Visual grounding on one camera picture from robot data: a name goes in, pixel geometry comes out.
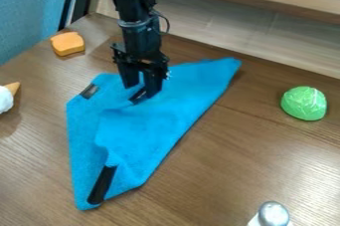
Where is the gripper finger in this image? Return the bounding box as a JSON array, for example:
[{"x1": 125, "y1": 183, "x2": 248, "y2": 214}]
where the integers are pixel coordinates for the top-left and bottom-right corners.
[
  {"x1": 116, "y1": 62, "x2": 142, "y2": 90},
  {"x1": 140, "y1": 66, "x2": 169, "y2": 101}
]

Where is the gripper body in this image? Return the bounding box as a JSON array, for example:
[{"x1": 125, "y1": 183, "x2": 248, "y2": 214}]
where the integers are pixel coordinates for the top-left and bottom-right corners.
[{"x1": 108, "y1": 42, "x2": 172, "y2": 73}]

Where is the blue cloth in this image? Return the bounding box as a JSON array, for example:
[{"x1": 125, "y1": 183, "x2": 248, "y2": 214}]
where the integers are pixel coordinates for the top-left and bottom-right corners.
[{"x1": 65, "y1": 56, "x2": 244, "y2": 212}]

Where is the orange toy bread slice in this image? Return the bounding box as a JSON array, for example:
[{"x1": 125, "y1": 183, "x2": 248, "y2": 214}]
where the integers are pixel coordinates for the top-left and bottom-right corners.
[{"x1": 49, "y1": 31, "x2": 86, "y2": 58}]

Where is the black stand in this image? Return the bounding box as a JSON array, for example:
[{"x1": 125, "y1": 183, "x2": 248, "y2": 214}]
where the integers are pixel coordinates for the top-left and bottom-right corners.
[{"x1": 57, "y1": 0, "x2": 100, "y2": 32}]

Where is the toy ice cream cone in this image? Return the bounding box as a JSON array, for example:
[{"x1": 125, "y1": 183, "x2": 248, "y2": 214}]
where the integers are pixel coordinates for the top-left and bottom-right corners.
[{"x1": 0, "y1": 81, "x2": 23, "y2": 115}]

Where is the green toy cabbage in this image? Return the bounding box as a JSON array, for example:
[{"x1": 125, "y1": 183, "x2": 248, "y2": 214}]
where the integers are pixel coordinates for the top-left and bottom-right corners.
[{"x1": 278, "y1": 86, "x2": 330, "y2": 122}]

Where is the silver toy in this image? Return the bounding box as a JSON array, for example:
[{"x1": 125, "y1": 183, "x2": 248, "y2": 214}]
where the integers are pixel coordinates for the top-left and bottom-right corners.
[{"x1": 246, "y1": 200, "x2": 295, "y2": 226}]

